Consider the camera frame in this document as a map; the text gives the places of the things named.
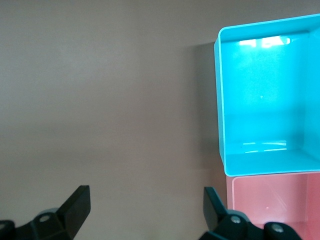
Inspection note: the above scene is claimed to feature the blue plastic bin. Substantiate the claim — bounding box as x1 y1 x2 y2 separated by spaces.
213 13 320 177

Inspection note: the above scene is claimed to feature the pink plastic bin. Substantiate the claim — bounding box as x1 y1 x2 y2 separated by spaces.
226 172 320 240

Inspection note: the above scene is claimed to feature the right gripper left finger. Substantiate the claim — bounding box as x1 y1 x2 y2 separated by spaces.
0 184 91 240

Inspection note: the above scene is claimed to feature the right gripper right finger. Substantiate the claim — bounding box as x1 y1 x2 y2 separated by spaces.
198 186 303 240

